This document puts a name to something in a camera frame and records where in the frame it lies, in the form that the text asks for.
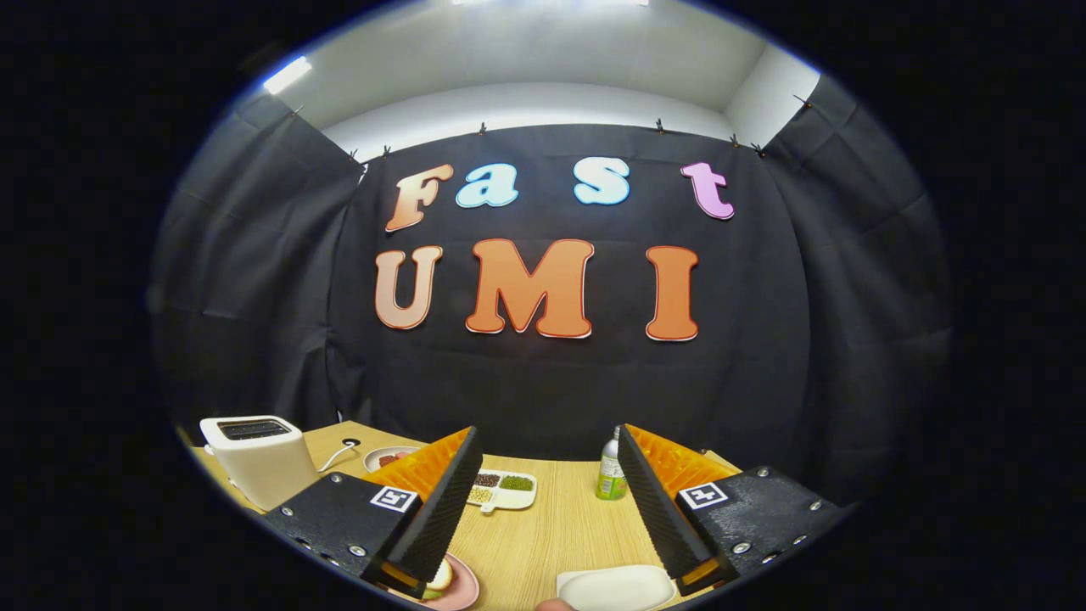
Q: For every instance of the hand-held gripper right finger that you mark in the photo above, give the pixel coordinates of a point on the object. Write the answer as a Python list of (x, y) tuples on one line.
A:
[(657, 501)]

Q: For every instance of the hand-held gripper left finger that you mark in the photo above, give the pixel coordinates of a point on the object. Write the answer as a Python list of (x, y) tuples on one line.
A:
[(445, 501)]

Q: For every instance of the toasted bread slice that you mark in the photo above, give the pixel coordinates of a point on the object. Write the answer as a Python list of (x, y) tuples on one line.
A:
[(441, 574)]

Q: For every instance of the silver bottle with green label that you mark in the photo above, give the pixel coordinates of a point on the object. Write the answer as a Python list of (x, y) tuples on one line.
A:
[(609, 475)]

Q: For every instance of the brown meat piece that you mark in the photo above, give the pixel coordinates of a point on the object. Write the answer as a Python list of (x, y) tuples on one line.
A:
[(390, 461)]

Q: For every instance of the white divided dish of beans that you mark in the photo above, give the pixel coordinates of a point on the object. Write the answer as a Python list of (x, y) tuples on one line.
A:
[(517, 499)]

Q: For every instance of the round white plate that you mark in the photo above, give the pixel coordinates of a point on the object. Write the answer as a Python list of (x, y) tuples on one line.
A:
[(373, 462)]

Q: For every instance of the pink round plate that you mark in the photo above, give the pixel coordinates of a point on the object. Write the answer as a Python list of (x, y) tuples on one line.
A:
[(465, 590)]

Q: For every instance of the white rectangular plate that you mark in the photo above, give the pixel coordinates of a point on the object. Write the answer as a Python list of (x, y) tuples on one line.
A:
[(615, 587)]

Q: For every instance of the white toaster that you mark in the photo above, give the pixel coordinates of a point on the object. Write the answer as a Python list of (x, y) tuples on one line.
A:
[(263, 467)]

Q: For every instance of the ceiling light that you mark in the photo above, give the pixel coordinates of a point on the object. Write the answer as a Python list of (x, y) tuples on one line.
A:
[(287, 75)]

